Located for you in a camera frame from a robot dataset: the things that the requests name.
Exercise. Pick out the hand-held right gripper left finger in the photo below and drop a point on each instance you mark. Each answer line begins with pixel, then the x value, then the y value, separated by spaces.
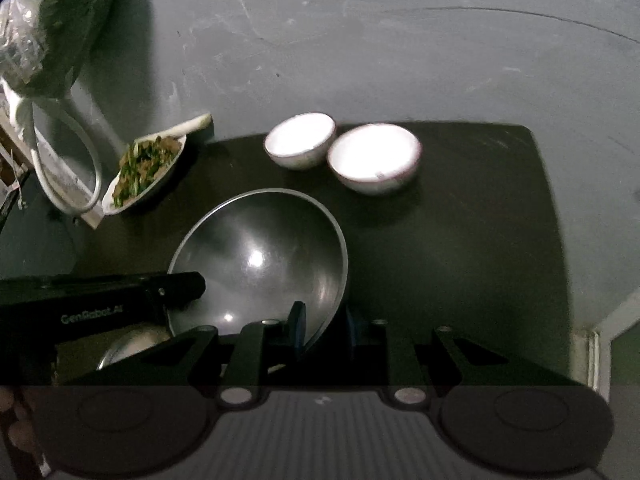
pixel 298 330

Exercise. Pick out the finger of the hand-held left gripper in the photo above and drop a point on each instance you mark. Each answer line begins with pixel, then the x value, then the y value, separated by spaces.
pixel 175 287

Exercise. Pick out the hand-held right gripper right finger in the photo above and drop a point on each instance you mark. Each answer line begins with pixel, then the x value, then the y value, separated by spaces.
pixel 351 330

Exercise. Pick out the large stainless steel plate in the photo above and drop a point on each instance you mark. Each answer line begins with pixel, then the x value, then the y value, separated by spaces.
pixel 132 345

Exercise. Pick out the stainless steel bowl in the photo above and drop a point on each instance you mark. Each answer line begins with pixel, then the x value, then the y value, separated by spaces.
pixel 260 260

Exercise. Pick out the white ceramic bowl with mark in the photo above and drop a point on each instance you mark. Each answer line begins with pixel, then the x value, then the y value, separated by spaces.
pixel 372 157

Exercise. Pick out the plain white ceramic bowl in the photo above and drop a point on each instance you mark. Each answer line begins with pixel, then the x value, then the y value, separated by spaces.
pixel 300 140

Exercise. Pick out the person's left hand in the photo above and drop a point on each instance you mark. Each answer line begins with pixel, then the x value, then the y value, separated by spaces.
pixel 12 425

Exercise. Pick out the white oval plate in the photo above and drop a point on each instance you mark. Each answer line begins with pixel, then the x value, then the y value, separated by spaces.
pixel 161 180

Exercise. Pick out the stir-fried meat and greens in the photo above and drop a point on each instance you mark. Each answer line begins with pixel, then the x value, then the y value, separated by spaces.
pixel 145 165

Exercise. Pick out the white hanging cloth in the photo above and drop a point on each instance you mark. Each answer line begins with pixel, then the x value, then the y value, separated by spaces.
pixel 17 110

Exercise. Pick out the plastic bag of dried greens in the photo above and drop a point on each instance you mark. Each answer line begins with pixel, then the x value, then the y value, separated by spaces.
pixel 55 25

